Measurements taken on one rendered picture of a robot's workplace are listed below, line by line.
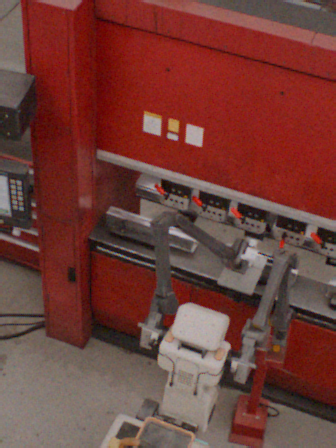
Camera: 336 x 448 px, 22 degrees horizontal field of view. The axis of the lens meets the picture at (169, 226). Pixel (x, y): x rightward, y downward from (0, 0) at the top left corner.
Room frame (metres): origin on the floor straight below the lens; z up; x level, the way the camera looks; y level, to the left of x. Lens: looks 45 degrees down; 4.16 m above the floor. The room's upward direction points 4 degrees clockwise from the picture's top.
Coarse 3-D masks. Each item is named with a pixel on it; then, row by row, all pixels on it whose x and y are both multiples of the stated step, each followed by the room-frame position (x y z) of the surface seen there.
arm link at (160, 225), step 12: (168, 216) 2.64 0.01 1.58; (156, 228) 2.60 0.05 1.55; (168, 228) 2.61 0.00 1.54; (156, 240) 2.57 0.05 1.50; (156, 252) 2.55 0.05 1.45; (168, 252) 2.56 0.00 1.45; (156, 264) 2.53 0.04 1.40; (168, 264) 2.53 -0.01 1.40; (168, 276) 2.50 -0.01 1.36; (168, 288) 2.46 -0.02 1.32; (168, 300) 2.41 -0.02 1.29; (168, 312) 2.38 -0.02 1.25
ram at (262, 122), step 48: (96, 48) 3.26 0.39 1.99; (144, 48) 3.19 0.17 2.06; (192, 48) 3.12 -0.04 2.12; (96, 96) 3.26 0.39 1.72; (144, 96) 3.19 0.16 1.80; (192, 96) 3.11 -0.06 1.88; (240, 96) 3.04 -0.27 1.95; (288, 96) 2.98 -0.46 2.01; (144, 144) 3.18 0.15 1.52; (240, 144) 3.04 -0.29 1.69; (288, 144) 2.97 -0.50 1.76; (288, 192) 2.95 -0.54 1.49
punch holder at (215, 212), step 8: (200, 192) 3.09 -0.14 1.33; (208, 192) 3.08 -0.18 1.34; (200, 200) 3.08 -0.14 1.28; (208, 200) 3.07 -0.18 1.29; (216, 200) 3.06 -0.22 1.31; (224, 200) 3.05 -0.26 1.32; (200, 208) 3.08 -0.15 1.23; (208, 208) 3.07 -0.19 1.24; (216, 208) 3.06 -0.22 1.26; (224, 208) 3.04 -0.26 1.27; (208, 216) 3.06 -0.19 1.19; (216, 216) 3.05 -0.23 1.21; (224, 216) 3.04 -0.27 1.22
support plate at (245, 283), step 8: (256, 256) 3.00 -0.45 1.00; (256, 264) 2.94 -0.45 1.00; (264, 264) 2.95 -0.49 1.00; (224, 272) 2.87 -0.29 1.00; (232, 272) 2.87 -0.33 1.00; (248, 272) 2.88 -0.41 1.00; (256, 272) 2.89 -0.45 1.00; (224, 280) 2.82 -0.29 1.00; (232, 280) 2.82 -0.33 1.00; (240, 280) 2.82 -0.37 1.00; (248, 280) 2.83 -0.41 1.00; (256, 280) 2.83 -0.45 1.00; (232, 288) 2.77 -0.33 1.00; (240, 288) 2.77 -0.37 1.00; (248, 288) 2.78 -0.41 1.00
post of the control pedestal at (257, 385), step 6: (264, 366) 2.63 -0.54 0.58; (258, 372) 2.63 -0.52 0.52; (264, 372) 2.62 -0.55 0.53; (258, 378) 2.63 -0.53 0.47; (264, 378) 2.63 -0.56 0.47; (252, 384) 2.64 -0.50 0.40; (258, 384) 2.63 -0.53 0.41; (252, 390) 2.63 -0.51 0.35; (258, 390) 2.63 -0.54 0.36; (252, 396) 2.63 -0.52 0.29; (258, 396) 2.63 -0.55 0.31; (252, 402) 2.63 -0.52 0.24; (258, 402) 2.63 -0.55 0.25; (252, 408) 2.63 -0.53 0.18
